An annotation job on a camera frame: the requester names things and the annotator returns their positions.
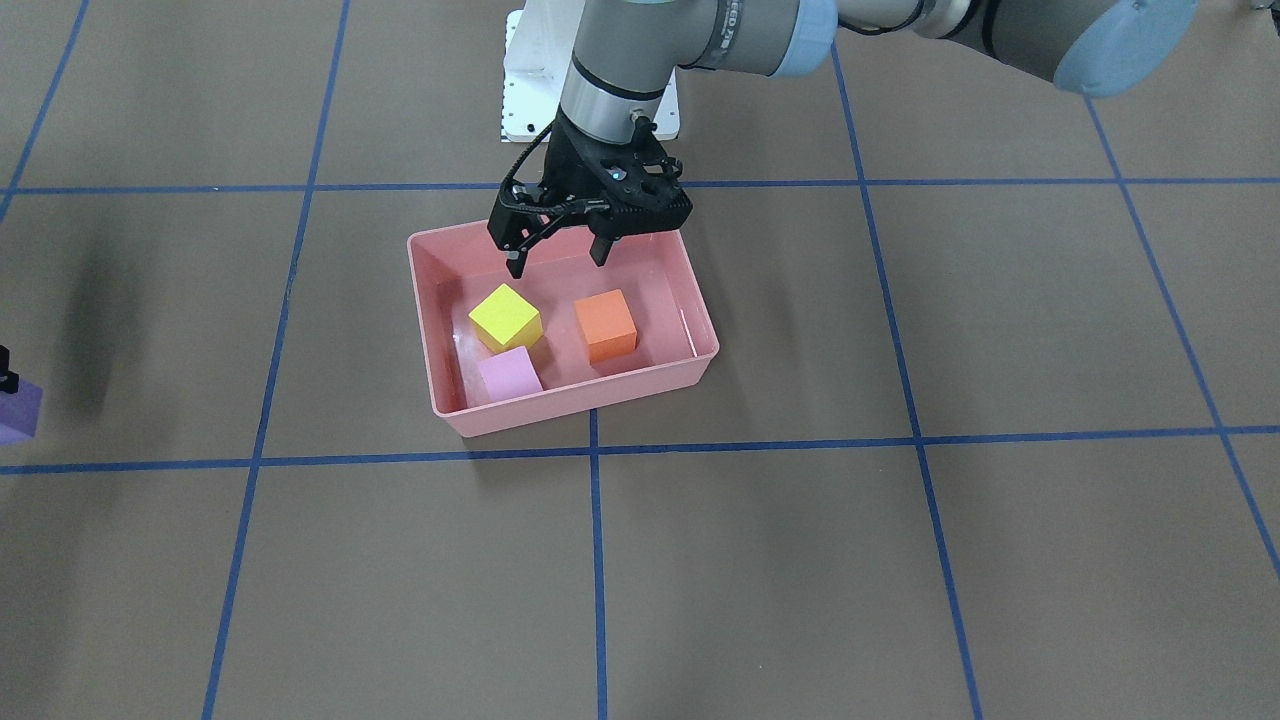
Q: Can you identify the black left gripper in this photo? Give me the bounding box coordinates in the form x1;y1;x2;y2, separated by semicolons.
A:
486;111;692;281

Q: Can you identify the purple foam block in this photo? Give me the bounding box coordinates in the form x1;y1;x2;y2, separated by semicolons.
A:
1;380;44;447

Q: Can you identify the orange foam block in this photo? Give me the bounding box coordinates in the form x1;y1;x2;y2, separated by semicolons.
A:
573;290;639;365

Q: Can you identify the yellow foam block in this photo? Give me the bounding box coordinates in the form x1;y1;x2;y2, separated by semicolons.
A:
468;284;544;354

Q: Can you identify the pink foam block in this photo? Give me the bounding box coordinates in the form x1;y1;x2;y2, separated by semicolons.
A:
477;345;544;404

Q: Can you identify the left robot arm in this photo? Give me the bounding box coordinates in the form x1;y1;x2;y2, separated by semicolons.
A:
486;1;1198;279

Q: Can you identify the pink plastic bin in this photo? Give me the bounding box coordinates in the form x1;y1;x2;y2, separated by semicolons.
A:
407;220;721;438

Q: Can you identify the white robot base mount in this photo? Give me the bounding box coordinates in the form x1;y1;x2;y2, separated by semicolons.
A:
499;8;681;143

